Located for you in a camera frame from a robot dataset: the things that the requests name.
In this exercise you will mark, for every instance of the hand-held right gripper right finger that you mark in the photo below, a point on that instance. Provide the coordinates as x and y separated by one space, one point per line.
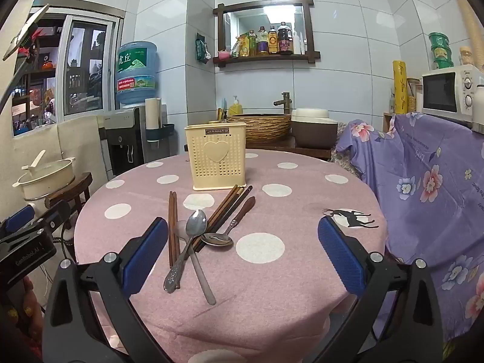
340 257

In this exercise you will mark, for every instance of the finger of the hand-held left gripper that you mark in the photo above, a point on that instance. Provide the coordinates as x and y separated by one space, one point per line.
20 218
55 214

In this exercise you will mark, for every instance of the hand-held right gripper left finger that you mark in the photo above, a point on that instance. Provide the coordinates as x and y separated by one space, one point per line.
145 257

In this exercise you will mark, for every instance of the plain grey spoon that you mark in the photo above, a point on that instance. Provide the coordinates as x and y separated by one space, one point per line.
202 276

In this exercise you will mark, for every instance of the ornate metal spoon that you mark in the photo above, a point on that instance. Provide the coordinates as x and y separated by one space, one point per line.
195 223

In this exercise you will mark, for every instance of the brown wooden chopstick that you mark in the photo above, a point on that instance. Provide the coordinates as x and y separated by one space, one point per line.
228 204
223 203

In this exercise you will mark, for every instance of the cream plastic utensil holder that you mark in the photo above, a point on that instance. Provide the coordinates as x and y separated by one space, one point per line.
215 158

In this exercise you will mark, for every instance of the person's left hand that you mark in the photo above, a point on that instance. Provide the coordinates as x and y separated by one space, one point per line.
26 306

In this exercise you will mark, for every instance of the dark wooden stool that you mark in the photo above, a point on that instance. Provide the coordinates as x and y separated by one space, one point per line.
72 189

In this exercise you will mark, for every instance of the cream cooking pot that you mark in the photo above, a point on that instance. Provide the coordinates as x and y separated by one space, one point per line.
47 179

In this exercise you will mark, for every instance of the beige cloth cover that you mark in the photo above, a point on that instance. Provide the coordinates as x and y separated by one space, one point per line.
75 140

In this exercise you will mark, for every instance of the pink polka-dot tablecloth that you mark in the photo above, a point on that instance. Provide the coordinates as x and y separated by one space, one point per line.
264 302

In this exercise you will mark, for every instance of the water dispenser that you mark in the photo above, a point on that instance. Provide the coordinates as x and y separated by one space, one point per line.
123 140

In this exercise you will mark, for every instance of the purple floral cloth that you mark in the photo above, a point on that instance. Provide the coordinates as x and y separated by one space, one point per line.
423 181

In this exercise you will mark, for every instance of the wooden counter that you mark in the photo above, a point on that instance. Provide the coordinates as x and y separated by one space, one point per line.
279 147

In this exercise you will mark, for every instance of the brown rice cooker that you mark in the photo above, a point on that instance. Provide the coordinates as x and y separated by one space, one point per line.
314 128

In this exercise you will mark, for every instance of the white paper cup tube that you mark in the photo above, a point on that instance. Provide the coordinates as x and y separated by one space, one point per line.
153 113

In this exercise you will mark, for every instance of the wooden box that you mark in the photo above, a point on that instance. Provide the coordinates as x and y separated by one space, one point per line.
387 121

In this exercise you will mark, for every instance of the woven basin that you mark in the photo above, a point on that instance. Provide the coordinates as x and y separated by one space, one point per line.
268 128

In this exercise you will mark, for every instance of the window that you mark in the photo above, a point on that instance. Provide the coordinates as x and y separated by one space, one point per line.
87 64

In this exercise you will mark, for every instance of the bamboo style faucet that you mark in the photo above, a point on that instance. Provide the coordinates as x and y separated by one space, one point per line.
285 102

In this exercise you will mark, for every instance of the blue water jug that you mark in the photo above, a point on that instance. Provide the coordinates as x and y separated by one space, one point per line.
137 72

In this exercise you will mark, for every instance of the yellow soap bottle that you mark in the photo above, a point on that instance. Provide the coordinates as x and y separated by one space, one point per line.
235 107

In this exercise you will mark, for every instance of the yellow roll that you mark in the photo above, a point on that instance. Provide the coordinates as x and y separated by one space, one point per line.
400 87

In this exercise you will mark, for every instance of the phone on holder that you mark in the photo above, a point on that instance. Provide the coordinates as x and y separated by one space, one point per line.
24 34

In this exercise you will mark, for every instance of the white microwave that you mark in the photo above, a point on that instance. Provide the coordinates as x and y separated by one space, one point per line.
442 92

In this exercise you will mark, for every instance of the wooden framed mirror shelf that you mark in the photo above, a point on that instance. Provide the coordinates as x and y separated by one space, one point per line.
264 59

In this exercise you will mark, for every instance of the pink bowl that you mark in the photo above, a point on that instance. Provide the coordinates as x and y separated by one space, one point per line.
224 55

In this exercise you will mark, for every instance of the white squeeze bottle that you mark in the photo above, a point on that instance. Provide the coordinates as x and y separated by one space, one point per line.
297 43

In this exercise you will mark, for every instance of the dark sauce bottle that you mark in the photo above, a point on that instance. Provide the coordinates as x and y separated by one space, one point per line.
284 39

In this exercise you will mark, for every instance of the yellow label bottle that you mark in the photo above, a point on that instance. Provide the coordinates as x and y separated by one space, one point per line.
273 41

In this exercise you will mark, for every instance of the purple label bottle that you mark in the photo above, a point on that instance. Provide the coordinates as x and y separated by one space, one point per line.
262 43

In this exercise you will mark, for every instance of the stack of green cups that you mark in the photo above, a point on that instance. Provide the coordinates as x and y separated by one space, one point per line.
440 51

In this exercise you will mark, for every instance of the yellow oil bottle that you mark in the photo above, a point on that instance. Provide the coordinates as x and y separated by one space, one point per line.
248 45

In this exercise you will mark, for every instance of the cream pole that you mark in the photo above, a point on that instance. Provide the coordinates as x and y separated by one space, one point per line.
467 19

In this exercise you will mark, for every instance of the green packet on wall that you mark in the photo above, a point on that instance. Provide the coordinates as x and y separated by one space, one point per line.
202 49

